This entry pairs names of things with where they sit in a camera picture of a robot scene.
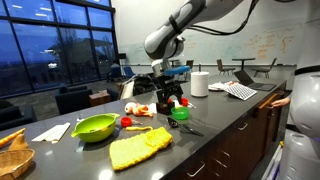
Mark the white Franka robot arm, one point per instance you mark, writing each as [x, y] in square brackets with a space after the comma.
[186, 20]

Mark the large glass window wall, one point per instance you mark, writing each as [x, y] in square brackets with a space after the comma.
[33, 50]

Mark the small green plastic bowl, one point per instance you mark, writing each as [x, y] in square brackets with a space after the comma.
[180, 114]

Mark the distant person by window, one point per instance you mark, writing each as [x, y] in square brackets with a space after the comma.
[115, 70]

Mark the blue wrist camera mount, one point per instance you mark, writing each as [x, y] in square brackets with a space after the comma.
[176, 70]

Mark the tan wooden piece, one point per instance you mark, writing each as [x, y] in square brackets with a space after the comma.
[18, 144]

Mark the white paper towel roll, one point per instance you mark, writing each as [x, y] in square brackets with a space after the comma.
[199, 84]

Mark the black plastic spoon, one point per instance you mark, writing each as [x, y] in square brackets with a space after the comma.
[181, 126]

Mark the large red measuring cup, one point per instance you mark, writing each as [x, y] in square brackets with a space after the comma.
[185, 101]

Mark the blue lounge chair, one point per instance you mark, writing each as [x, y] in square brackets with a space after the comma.
[129, 71]

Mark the white computer keyboard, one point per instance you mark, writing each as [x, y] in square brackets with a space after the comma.
[240, 91]

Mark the wooden side table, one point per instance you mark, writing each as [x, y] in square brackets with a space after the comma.
[99, 98]

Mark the dark wood counter cabinet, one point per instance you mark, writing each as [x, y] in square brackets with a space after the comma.
[233, 143]

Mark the small red measuring cup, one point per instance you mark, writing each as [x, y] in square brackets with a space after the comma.
[126, 121]

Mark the black cube block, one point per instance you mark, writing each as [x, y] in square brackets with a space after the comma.
[165, 109]

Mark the dark blue sofa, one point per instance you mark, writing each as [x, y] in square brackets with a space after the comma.
[71, 100]
[15, 116]

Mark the yellow knitted mitt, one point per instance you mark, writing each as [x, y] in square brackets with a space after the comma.
[138, 148]

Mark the white paper stack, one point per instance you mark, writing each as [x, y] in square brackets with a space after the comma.
[218, 86]

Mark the lime green mixing bowl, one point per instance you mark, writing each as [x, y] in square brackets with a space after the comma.
[95, 128]

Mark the wicker basket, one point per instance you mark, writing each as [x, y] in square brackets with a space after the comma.
[15, 163]

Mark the orange ball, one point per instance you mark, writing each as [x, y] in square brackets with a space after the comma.
[169, 100]

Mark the folded white paper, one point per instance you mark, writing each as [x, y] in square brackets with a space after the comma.
[51, 132]

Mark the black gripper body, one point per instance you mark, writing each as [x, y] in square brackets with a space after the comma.
[169, 84]

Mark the orange toy carrot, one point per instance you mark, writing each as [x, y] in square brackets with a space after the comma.
[11, 137]

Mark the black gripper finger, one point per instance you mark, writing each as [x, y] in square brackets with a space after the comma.
[180, 97]
[161, 98]

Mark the round dark table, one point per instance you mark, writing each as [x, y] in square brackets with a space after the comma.
[243, 60]

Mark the bare person hand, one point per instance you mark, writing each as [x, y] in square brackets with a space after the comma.
[280, 102]

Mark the wooden chair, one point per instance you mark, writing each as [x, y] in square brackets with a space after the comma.
[225, 66]
[189, 65]
[265, 68]

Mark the dark open laptop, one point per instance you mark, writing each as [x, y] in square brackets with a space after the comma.
[255, 83]

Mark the orange white plush toy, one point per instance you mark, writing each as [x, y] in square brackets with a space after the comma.
[138, 109]

